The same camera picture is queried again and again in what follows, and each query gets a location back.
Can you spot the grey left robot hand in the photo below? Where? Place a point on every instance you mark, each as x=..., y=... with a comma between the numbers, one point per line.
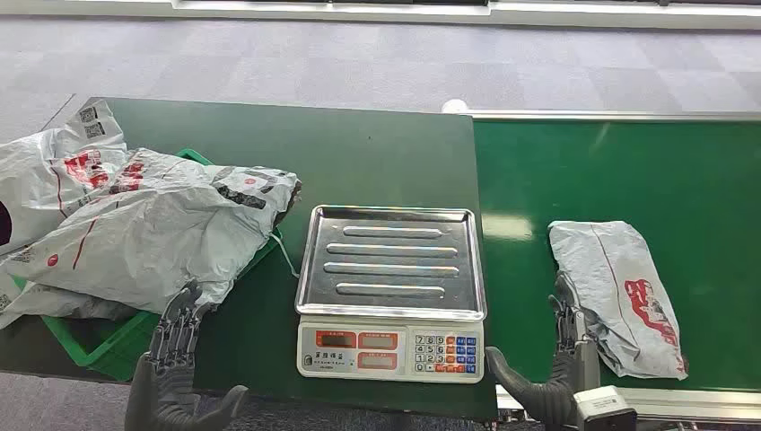
x=160, y=392

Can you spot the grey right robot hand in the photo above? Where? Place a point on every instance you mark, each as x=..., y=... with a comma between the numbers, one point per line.
x=565, y=387

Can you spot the grey package with red print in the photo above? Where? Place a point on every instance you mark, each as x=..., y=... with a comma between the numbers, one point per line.
x=612, y=285

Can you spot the crumpled grey package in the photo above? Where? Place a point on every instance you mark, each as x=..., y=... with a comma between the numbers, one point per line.
x=47, y=303

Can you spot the large grey package black stripes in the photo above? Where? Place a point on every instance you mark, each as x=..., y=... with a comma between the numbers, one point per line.
x=154, y=238

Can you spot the green conveyor belt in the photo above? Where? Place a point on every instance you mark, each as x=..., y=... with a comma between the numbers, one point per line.
x=624, y=172

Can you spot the grey package with QR labels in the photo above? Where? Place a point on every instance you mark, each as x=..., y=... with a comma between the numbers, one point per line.
x=41, y=178

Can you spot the white conveyor roller cap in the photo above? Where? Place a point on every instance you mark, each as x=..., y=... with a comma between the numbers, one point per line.
x=455, y=106

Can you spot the green plastic crate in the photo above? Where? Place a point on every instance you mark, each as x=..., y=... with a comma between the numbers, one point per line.
x=107, y=351

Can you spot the white scale with steel tray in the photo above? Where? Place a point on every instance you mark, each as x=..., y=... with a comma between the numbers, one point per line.
x=386, y=262

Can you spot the white window sill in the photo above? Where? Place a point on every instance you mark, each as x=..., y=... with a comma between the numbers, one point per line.
x=594, y=15

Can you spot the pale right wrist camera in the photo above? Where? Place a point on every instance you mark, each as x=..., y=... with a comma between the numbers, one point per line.
x=603, y=410

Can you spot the silver conveyor side rail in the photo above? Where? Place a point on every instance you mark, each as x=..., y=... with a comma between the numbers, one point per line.
x=594, y=115
x=684, y=404

